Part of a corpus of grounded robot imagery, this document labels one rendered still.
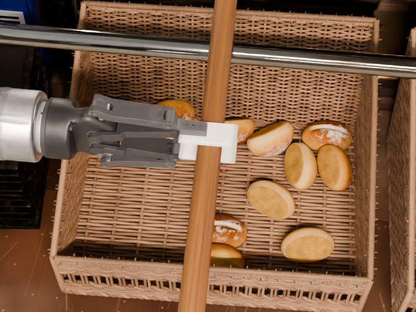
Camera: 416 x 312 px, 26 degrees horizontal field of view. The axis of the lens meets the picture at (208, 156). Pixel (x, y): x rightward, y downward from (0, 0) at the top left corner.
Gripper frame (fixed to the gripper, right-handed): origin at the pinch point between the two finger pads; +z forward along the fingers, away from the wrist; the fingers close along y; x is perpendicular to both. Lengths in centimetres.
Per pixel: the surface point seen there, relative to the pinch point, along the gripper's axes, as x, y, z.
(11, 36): -15.5, 2.8, -28.4
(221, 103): -5.1, -1.1, 1.1
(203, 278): 18.3, -1.0, 1.3
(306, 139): -38, 58, 16
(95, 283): -3, 56, -20
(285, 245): -14, 56, 13
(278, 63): -15.2, 3.2, 7.8
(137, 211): -20, 61, -15
